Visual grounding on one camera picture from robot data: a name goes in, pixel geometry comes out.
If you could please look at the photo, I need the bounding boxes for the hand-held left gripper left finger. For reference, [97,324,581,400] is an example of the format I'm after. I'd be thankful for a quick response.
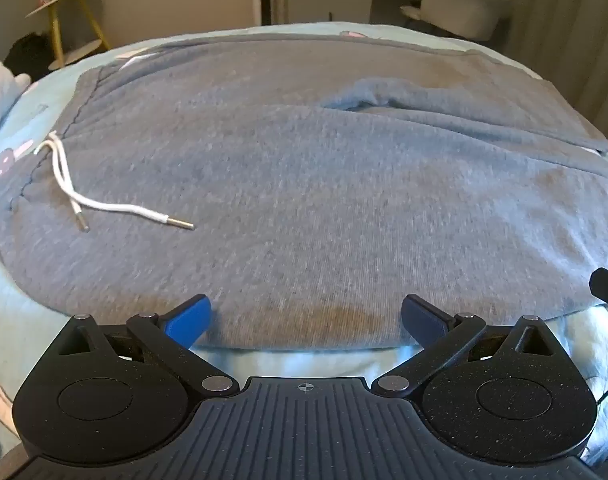
[54,294,239,397]

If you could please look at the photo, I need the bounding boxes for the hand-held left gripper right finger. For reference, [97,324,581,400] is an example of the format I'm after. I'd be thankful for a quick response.
[374,294,564,395]

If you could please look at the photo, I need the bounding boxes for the grey pants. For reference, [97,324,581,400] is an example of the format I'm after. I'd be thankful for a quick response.
[0,35,608,352]

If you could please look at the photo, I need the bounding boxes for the grey curtain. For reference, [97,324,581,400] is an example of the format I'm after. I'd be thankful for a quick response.
[504,0,608,161]

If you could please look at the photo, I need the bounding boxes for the light blue printed blanket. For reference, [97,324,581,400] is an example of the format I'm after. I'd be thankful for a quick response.
[0,21,608,480]

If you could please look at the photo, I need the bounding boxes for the white plush toy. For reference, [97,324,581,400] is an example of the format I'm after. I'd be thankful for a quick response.
[0,59,33,161]

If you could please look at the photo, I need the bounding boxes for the dark cloth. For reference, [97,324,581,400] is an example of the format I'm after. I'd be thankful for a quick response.
[4,32,56,84]

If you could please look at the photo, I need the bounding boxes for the white shell-shaped chair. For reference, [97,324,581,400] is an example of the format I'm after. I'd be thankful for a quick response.
[400,0,516,42]

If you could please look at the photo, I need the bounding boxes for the side table with yellow legs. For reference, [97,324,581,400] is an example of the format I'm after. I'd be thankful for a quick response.
[25,0,112,71]

